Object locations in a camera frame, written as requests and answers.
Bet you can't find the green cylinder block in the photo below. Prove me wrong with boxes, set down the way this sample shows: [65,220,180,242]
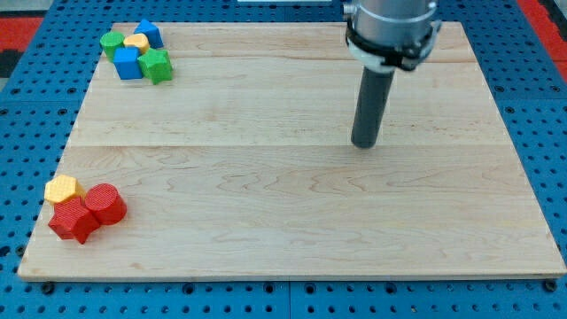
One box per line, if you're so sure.
[99,31,125,62]

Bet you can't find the blue cube block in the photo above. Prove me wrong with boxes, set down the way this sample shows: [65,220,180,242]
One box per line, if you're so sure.
[113,47,144,80]

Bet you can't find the yellow hexagon block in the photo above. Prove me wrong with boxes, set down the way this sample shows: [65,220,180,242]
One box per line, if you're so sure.
[44,175,86,205]

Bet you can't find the wooden board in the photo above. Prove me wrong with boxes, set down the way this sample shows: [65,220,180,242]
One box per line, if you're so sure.
[18,22,566,282]

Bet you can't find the yellow cylinder block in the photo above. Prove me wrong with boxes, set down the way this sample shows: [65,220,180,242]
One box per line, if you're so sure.
[123,34,151,55]

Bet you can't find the red cylinder block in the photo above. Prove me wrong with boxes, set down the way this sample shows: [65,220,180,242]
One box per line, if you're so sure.
[85,183,128,225]

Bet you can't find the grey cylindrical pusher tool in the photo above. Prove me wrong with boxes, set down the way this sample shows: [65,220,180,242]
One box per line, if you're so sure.
[351,68,393,149]

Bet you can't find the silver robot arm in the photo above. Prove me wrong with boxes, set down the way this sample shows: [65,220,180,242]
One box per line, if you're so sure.
[343,0,441,74]

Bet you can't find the blue triangle block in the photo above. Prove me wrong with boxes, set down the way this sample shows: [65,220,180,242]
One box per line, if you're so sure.
[134,19,164,49]

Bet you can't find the blue perforated mat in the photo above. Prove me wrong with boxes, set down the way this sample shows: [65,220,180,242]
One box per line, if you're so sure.
[1,0,566,318]

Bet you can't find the red star block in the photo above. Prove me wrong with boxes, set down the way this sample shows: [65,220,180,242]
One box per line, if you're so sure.
[48,197,101,245]

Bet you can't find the green star block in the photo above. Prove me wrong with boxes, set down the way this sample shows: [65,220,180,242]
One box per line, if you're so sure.
[137,48,173,85]

